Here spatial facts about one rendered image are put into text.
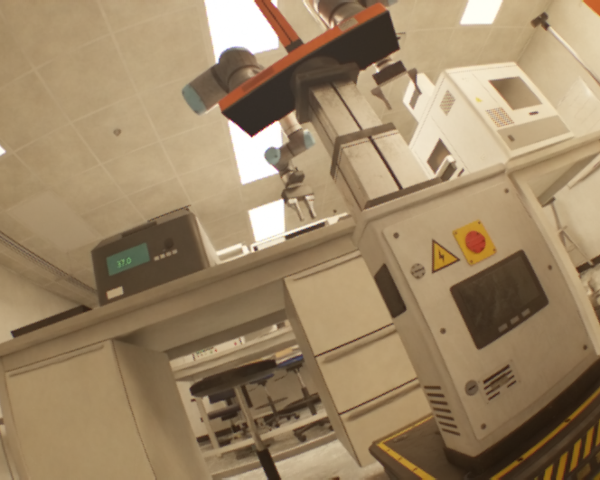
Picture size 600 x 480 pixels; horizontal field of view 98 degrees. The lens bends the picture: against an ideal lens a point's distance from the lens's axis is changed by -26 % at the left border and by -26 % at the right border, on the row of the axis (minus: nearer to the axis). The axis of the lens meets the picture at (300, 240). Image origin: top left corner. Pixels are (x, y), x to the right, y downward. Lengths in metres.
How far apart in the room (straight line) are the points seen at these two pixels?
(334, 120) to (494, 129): 0.92
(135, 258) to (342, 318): 0.70
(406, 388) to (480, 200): 0.64
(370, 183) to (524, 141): 1.06
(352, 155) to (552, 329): 0.50
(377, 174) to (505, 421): 0.50
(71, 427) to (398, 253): 1.09
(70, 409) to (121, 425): 0.20
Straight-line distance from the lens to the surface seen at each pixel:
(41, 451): 1.36
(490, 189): 0.62
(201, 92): 1.13
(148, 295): 1.08
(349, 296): 1.05
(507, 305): 0.55
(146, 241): 1.23
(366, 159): 0.72
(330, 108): 0.82
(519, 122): 1.71
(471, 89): 1.70
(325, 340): 1.02
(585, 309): 1.50
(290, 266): 1.07
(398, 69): 1.39
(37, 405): 1.34
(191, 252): 1.16
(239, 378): 1.20
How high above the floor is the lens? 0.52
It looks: 20 degrees up
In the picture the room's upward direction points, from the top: 23 degrees counter-clockwise
